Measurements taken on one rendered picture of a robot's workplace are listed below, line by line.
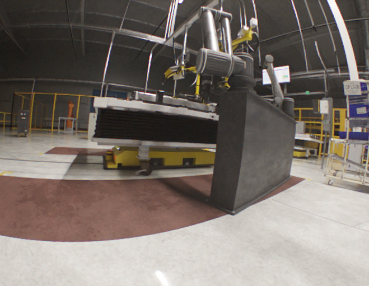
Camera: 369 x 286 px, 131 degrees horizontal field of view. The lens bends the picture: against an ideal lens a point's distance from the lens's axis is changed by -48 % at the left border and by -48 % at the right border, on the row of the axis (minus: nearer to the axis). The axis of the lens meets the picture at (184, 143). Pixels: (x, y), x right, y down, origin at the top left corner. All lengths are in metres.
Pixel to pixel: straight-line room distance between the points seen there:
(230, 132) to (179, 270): 0.94
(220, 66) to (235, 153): 0.65
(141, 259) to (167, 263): 0.12
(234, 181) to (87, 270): 1.05
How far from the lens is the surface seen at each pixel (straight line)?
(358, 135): 2.99
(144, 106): 1.71
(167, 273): 0.74
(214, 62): 1.23
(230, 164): 1.20
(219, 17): 1.99
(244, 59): 1.36
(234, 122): 1.19
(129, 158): 2.17
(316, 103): 4.17
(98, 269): 0.76
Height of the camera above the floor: 0.57
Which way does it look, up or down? 4 degrees down
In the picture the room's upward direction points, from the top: 5 degrees clockwise
